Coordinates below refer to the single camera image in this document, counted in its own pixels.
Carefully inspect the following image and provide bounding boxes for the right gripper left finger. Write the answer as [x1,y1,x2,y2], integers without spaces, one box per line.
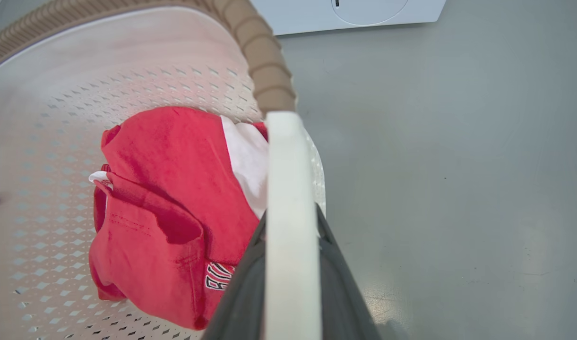
[201,211,268,340]

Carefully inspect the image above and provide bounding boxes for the red and white garment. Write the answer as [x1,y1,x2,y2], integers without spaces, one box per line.
[88,106,271,331]

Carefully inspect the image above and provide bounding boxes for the white perforated laundry basket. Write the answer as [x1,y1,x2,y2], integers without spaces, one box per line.
[0,0,327,340]

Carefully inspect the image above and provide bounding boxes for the white front-load washing machine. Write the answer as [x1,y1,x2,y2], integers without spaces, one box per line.
[250,0,448,36]

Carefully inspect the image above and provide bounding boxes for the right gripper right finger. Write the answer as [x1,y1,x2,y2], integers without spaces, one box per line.
[316,204,382,340]

